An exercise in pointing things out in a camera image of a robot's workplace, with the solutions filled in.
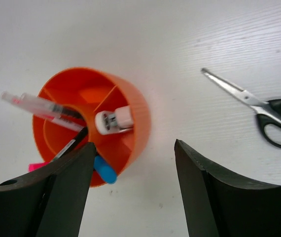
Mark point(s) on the black handled scissors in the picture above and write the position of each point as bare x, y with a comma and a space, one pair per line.
267, 112

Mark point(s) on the black pen refill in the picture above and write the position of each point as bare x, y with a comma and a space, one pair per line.
72, 144

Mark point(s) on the blue highlighter marker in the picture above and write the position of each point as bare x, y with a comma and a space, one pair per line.
105, 171

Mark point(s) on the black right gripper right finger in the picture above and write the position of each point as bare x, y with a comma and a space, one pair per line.
219, 202

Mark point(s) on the pink gel pen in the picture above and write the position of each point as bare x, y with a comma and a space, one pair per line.
39, 112

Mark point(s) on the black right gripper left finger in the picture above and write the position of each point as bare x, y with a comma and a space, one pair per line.
50, 201

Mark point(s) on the orange round desk organizer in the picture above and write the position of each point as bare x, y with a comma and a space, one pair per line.
89, 92

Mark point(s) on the pink highlighter marker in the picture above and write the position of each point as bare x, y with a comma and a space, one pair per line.
34, 166

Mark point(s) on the green refill tube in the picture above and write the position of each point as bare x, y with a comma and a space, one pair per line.
50, 106

